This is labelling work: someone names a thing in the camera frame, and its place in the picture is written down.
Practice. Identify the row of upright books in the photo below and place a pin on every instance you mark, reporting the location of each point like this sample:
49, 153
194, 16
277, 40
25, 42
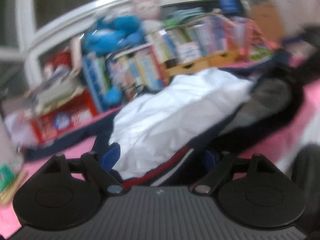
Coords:
141, 69

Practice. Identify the blue plush toy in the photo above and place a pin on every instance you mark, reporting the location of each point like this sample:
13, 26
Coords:
110, 34

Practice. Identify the white navy zip jacket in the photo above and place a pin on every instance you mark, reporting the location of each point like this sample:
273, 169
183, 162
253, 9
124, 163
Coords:
171, 136

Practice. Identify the clear plastic bottle green label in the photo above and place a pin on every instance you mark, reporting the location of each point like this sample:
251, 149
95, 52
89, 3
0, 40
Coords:
11, 160

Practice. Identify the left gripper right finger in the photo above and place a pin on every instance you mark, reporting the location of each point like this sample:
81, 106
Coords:
217, 177

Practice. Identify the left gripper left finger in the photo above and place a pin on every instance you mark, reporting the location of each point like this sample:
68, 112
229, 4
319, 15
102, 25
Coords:
97, 168

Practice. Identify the stack of papers and booklets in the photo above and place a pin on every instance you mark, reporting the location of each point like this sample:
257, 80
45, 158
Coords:
59, 88

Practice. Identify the red plastic crate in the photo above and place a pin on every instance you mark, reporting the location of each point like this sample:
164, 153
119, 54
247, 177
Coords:
76, 112

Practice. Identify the wooden drawer organizer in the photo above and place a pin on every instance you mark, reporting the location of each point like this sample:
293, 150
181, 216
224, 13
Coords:
219, 59

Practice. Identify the blue plush ball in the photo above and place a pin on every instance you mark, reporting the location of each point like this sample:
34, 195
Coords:
114, 96

